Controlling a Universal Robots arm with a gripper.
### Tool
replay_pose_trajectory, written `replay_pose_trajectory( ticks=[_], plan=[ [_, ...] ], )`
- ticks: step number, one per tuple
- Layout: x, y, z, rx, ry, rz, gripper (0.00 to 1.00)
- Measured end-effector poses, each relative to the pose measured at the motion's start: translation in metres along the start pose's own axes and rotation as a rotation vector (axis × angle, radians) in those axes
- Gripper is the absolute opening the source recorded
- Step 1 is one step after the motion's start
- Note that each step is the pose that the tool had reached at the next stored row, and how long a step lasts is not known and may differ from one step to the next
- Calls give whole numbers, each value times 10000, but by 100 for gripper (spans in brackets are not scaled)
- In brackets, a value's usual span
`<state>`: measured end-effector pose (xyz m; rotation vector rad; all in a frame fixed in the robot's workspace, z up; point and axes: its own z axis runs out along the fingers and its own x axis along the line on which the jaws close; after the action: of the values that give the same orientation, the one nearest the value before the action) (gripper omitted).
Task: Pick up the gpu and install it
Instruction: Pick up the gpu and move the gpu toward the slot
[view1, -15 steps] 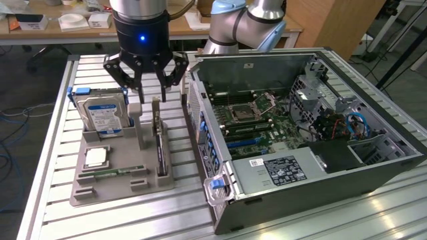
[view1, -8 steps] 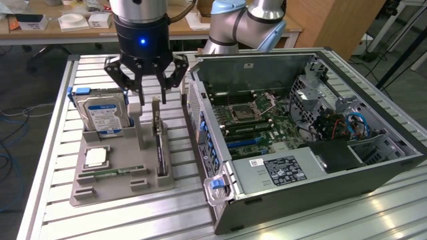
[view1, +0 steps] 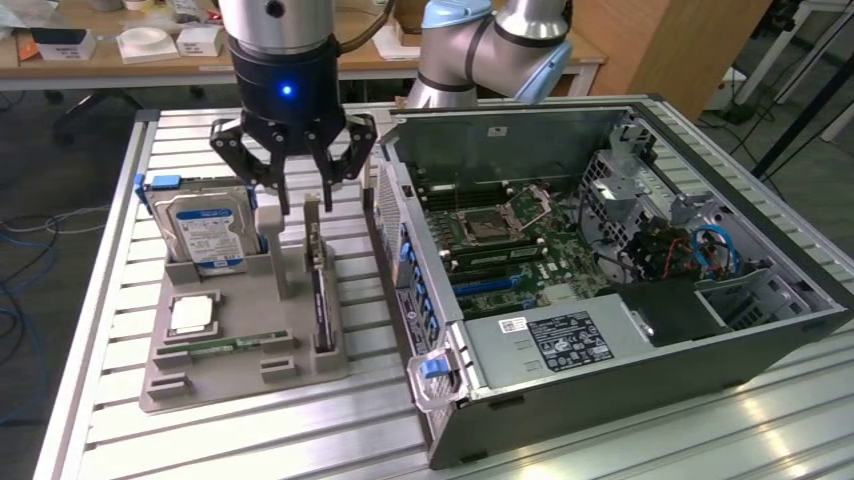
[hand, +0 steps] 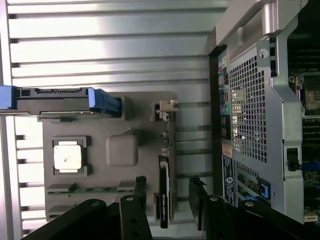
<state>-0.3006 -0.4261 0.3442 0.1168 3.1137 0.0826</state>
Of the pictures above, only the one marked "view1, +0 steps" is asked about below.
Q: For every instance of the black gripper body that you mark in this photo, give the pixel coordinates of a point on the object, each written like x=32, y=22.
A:
x=287, y=90

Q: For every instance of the green graphics card black cooler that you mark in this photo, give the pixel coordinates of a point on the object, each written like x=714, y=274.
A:
x=319, y=280

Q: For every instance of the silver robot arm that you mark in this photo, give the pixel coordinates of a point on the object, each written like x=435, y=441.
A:
x=460, y=65

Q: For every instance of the white cardboard box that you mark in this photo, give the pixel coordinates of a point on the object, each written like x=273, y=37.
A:
x=196, y=45

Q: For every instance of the hard disk blue caddy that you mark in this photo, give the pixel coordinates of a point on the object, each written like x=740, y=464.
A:
x=207, y=235

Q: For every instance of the thin metal locking lever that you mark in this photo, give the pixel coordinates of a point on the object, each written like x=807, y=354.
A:
x=456, y=195

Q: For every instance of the white paper box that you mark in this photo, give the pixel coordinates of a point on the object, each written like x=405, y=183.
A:
x=396, y=50

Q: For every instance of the clear plastic bag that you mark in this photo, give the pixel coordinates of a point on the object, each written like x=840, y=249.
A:
x=185, y=10

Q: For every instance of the white square dish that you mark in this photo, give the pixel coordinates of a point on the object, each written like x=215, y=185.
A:
x=147, y=50

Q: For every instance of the brown cardboard box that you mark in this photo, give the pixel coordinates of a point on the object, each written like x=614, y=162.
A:
x=408, y=17

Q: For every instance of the wooden desk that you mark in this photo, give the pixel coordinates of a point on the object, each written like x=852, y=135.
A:
x=133, y=70

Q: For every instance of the CPU socket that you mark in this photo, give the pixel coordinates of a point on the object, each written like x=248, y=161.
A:
x=486, y=227

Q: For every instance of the black chair base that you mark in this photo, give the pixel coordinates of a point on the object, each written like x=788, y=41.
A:
x=64, y=132

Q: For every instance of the silver socket cover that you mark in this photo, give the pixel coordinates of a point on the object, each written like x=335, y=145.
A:
x=532, y=188

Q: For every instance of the installed green RAM stick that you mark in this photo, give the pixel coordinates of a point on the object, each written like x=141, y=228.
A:
x=503, y=260
x=496, y=251

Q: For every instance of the black expansion slot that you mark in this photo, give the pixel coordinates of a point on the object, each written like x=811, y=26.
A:
x=476, y=274

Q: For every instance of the grey cup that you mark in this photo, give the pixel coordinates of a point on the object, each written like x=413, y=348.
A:
x=105, y=5

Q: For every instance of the silver CPU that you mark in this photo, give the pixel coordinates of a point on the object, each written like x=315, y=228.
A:
x=189, y=317

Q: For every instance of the white box dark lid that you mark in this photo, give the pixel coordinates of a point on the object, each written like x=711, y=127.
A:
x=63, y=50

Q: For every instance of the blue expansion slot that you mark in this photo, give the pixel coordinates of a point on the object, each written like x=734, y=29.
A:
x=494, y=286

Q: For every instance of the green motherboard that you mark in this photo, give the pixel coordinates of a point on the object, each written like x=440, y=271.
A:
x=567, y=260

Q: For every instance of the orange card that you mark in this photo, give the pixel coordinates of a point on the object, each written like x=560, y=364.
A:
x=28, y=52

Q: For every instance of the silver perforated disk bay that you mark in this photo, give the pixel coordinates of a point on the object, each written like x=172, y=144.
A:
x=616, y=195

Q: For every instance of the crinkled silver bag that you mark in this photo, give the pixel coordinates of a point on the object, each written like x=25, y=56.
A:
x=26, y=12

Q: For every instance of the grey parts rack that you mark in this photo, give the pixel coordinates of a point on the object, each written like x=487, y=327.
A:
x=227, y=372

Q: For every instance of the silver chipset heatsink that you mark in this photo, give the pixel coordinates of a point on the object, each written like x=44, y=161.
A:
x=560, y=295

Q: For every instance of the blue case release latch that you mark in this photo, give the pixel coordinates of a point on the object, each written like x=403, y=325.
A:
x=435, y=371

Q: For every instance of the grey power supply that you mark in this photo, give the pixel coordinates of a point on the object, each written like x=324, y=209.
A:
x=507, y=360

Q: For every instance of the wooden cabinet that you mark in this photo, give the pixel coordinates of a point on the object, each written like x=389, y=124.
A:
x=707, y=60

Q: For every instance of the white floor appliance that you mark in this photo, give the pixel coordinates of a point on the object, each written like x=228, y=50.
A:
x=723, y=90

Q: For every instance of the black plastic shroud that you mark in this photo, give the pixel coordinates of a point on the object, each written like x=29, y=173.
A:
x=667, y=310

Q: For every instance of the black tripod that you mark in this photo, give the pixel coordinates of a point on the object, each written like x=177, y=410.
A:
x=766, y=159

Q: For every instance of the open black PC case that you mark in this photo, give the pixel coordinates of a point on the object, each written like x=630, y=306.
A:
x=600, y=415

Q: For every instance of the silver open disk bay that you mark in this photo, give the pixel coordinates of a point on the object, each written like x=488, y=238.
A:
x=747, y=300

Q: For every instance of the white table frame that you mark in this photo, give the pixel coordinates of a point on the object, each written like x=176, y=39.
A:
x=842, y=107

